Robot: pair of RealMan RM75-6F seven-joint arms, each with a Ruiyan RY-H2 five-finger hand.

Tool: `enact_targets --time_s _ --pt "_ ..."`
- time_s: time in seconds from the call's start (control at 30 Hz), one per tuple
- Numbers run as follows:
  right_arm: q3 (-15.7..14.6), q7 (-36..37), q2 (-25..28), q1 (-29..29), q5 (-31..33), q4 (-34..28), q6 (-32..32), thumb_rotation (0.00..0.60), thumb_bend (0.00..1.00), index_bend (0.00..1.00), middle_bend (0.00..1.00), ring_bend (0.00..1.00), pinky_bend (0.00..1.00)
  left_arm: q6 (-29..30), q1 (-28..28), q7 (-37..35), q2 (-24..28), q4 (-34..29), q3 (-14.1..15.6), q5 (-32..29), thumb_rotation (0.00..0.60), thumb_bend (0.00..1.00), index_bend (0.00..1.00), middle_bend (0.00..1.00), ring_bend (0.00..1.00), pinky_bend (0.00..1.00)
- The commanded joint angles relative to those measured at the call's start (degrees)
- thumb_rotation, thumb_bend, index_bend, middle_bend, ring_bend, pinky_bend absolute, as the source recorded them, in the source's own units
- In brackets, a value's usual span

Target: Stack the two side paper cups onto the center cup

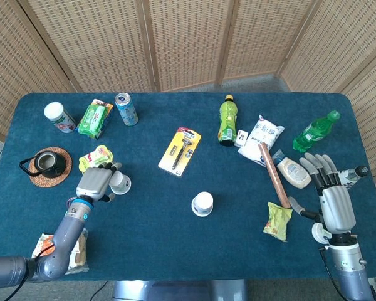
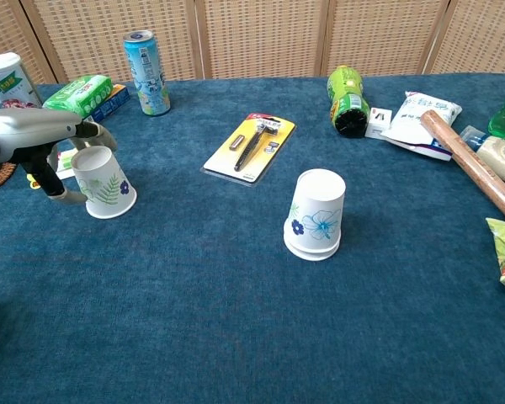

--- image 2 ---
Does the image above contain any green tea bottle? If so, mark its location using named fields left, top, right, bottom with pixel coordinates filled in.
left=327, top=64, right=371, bottom=138

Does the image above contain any round woven rattan coaster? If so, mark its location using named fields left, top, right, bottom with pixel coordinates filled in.
left=0, top=162, right=18, bottom=197

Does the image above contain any lip balm yellow blister pack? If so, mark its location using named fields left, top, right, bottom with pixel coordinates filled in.
left=26, top=141, right=85, bottom=190

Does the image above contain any white floral paper cup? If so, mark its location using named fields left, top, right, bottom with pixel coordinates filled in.
left=284, top=240, right=343, bottom=263
left=70, top=146, right=138, bottom=220
left=283, top=168, right=347, bottom=254

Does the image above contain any green wet wipes pack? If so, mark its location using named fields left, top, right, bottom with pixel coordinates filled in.
left=42, top=74, right=114, bottom=120

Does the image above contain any blue toothpaste box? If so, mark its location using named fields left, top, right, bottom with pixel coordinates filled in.
left=82, top=83, right=132, bottom=125

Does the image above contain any brown wood-grain roll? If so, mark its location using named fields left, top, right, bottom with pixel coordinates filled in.
left=419, top=110, right=505, bottom=226

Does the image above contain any razor in yellow package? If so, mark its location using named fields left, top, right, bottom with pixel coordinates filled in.
left=199, top=112, right=299, bottom=189

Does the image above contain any small white box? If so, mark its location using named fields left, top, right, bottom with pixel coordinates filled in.
left=364, top=106, right=395, bottom=141

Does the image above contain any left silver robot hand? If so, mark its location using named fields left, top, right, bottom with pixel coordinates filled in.
left=0, top=108, right=120, bottom=207

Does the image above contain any wooden rattan folding screen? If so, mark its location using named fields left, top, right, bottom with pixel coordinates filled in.
left=0, top=0, right=505, bottom=86

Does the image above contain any blue felt table cloth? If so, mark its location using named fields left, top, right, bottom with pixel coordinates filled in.
left=0, top=73, right=505, bottom=404

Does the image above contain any beige mayonnaise squeeze bottle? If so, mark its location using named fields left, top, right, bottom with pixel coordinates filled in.
left=459, top=125, right=505, bottom=191

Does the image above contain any white salt bag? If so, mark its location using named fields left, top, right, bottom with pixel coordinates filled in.
left=380, top=90, right=464, bottom=162

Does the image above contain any white-lidded snack canister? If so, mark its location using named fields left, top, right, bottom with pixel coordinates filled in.
left=0, top=51, right=44, bottom=111

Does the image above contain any light blue drink can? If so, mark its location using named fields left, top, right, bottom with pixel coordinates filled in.
left=123, top=29, right=173, bottom=117

